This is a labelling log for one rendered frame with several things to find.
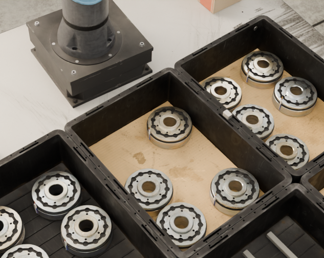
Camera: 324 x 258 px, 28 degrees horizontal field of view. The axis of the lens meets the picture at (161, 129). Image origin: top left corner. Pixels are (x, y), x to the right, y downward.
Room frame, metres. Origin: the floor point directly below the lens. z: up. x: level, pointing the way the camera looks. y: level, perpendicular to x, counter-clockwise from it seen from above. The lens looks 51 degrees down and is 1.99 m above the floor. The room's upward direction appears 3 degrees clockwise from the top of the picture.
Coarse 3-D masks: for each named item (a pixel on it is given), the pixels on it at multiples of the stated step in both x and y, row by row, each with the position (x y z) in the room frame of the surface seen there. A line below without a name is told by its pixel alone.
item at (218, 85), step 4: (216, 84) 1.04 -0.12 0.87; (220, 84) 1.04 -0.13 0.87; (224, 84) 1.04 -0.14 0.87; (212, 88) 1.03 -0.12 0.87; (216, 88) 1.04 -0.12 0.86; (224, 88) 1.04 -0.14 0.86; (228, 88) 1.03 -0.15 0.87; (212, 92) 1.02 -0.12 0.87; (228, 92) 1.02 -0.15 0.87; (216, 96) 1.00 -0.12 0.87; (220, 96) 1.01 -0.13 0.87; (224, 96) 1.01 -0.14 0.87; (228, 96) 1.01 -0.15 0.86
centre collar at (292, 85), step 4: (292, 84) 1.06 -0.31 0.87; (296, 84) 1.06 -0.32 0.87; (300, 84) 1.06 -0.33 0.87; (288, 88) 1.04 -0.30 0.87; (300, 88) 1.05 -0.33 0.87; (304, 88) 1.05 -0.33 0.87; (288, 92) 1.03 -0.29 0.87; (304, 92) 1.03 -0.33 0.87; (292, 96) 1.02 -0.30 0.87; (296, 96) 1.02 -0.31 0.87; (300, 96) 1.02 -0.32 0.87; (304, 96) 1.02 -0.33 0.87
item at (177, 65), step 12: (252, 24) 1.19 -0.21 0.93; (276, 24) 1.20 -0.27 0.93; (228, 36) 1.14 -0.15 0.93; (288, 36) 1.15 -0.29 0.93; (204, 48) 1.10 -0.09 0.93; (300, 48) 1.12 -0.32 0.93; (180, 60) 1.05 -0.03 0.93; (180, 72) 1.02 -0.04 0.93; (192, 84) 0.98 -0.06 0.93; (240, 120) 0.88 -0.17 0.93; (252, 132) 0.85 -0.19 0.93; (264, 144) 0.82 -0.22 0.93; (276, 156) 0.79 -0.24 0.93; (288, 168) 0.76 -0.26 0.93; (300, 168) 0.76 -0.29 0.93
